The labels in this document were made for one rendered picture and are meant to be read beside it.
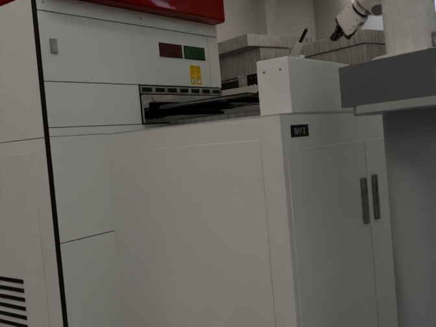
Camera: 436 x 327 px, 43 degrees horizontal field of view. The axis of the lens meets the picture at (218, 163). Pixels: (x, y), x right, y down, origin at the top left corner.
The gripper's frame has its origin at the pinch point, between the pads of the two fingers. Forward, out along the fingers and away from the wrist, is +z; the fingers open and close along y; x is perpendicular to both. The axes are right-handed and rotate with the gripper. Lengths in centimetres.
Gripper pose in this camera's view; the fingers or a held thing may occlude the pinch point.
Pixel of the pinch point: (335, 36)
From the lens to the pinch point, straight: 233.6
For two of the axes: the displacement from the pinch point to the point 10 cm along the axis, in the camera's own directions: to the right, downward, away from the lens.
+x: -8.0, 1.1, -5.9
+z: -4.7, 5.1, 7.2
